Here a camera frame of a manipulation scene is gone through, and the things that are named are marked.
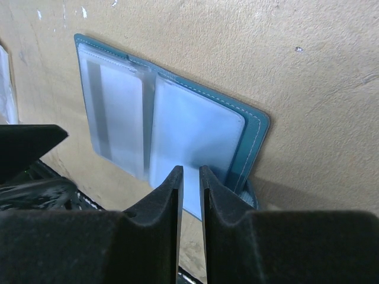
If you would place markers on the blue leather card holder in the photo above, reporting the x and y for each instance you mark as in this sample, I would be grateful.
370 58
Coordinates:
146 120

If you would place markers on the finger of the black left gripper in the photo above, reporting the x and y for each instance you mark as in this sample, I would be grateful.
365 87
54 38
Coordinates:
23 144
43 194

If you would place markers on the white plastic card packet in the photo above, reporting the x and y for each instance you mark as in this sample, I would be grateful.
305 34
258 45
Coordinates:
9 112

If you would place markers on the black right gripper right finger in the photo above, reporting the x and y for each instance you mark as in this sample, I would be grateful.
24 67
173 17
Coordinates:
243 245

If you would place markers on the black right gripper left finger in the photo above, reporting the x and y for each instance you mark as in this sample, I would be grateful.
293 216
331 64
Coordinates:
137 245

